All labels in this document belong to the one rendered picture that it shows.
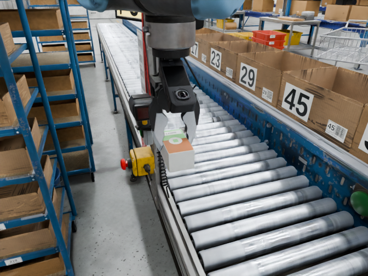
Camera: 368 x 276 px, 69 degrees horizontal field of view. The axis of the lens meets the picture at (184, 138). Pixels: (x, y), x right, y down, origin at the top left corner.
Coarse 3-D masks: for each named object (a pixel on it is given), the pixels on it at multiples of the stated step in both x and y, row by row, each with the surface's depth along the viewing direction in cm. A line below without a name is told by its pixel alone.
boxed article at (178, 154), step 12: (168, 132) 61; (180, 132) 61; (168, 144) 56; (180, 144) 56; (168, 156) 53; (180, 156) 54; (192, 156) 55; (168, 168) 55; (180, 168) 55; (192, 168) 56
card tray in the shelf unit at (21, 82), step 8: (0, 80) 111; (16, 80) 113; (24, 80) 111; (0, 88) 113; (24, 88) 110; (0, 96) 114; (8, 96) 93; (24, 96) 109; (0, 104) 88; (8, 104) 92; (24, 104) 108; (0, 112) 89; (8, 112) 91; (0, 120) 90; (8, 120) 91
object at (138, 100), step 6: (132, 96) 75; (138, 96) 74; (144, 96) 74; (150, 96) 74; (132, 102) 72; (138, 102) 70; (144, 102) 71; (150, 102) 71; (132, 108) 71; (138, 108) 69; (144, 108) 69; (138, 114) 69; (144, 114) 70; (138, 120) 70; (144, 120) 75; (138, 126) 77; (144, 126) 77; (150, 126) 78
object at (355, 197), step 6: (354, 192) 79; (360, 192) 77; (354, 198) 78; (360, 198) 76; (366, 198) 75; (354, 204) 79; (360, 204) 77; (366, 204) 75; (360, 210) 77; (366, 210) 75
